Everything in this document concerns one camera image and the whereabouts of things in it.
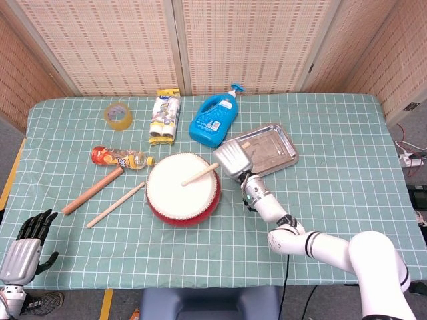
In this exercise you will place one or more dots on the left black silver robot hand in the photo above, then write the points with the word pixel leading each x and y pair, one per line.
pixel 20 260

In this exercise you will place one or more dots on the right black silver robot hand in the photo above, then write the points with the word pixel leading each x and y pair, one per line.
pixel 233 158

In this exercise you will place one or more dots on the wooden drumstick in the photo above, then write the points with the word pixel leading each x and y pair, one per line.
pixel 115 205
pixel 200 174

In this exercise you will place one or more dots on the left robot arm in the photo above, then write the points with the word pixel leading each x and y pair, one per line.
pixel 10 300

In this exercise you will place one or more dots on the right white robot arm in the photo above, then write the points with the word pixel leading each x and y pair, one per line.
pixel 333 246

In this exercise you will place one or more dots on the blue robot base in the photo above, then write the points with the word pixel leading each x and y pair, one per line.
pixel 210 303

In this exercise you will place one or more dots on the rectangular metal tray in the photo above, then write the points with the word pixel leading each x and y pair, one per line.
pixel 273 150

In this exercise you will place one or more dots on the red drum white skin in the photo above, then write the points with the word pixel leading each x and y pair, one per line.
pixel 173 200

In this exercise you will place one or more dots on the blue detergent pump bottle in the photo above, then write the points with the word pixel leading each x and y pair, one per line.
pixel 211 120

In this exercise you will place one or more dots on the wooden rolling pin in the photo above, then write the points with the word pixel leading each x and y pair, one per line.
pixel 91 191

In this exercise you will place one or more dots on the green checked tablecloth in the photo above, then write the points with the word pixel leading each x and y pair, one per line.
pixel 200 253

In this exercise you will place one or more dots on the yellow clear tape roll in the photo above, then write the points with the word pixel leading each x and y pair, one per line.
pixel 125 121

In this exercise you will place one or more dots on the orange drink plastic bottle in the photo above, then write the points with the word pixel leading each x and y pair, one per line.
pixel 116 158

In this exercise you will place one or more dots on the bamboo folding screen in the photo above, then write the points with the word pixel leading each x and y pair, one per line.
pixel 116 43

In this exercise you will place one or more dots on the white power strip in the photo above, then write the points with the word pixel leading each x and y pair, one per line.
pixel 412 160

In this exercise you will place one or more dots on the metal screen hinge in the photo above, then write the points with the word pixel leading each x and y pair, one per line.
pixel 411 106

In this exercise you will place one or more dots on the black box device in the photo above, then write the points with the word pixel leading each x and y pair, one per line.
pixel 418 196

